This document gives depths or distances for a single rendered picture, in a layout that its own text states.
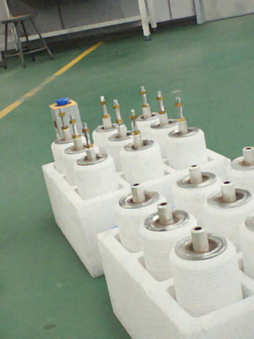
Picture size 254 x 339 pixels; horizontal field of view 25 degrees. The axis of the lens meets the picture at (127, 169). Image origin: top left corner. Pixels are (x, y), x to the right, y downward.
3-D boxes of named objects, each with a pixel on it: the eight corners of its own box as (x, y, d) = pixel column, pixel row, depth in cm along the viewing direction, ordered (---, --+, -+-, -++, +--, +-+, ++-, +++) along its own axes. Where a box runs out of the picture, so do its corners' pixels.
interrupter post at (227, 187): (227, 204, 94) (224, 186, 93) (219, 200, 96) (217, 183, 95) (239, 200, 94) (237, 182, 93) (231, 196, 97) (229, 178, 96)
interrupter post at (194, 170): (194, 186, 104) (191, 169, 103) (188, 182, 107) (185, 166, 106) (205, 182, 105) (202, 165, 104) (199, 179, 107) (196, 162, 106)
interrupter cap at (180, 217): (155, 238, 87) (154, 234, 87) (137, 222, 94) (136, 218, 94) (198, 222, 90) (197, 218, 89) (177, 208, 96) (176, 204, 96)
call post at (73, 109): (77, 208, 173) (53, 110, 163) (71, 200, 179) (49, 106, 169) (99, 200, 175) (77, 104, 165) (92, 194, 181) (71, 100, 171)
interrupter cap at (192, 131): (194, 138, 133) (194, 135, 132) (164, 140, 136) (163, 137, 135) (202, 128, 139) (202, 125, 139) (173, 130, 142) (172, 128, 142)
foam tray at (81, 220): (92, 279, 130) (76, 208, 124) (55, 222, 165) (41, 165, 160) (240, 226, 140) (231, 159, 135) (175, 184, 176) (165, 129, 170)
